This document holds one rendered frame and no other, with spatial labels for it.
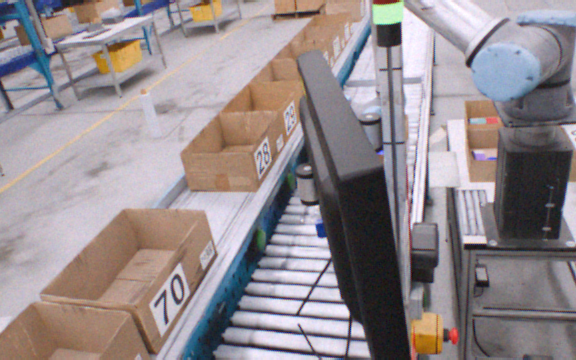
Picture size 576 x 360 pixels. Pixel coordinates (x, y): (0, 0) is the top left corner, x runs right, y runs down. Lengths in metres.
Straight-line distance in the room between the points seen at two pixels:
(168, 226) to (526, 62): 1.09
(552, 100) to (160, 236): 1.22
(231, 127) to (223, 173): 0.41
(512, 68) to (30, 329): 1.32
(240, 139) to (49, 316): 1.17
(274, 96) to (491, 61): 1.41
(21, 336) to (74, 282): 0.20
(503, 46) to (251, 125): 1.20
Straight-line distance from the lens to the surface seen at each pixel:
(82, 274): 1.46
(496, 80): 1.28
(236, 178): 1.79
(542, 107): 1.47
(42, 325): 1.38
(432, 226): 1.16
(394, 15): 0.84
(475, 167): 1.95
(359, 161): 0.47
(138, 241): 1.64
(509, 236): 1.68
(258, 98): 2.50
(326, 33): 3.53
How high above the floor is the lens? 1.77
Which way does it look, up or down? 29 degrees down
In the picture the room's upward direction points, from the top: 10 degrees counter-clockwise
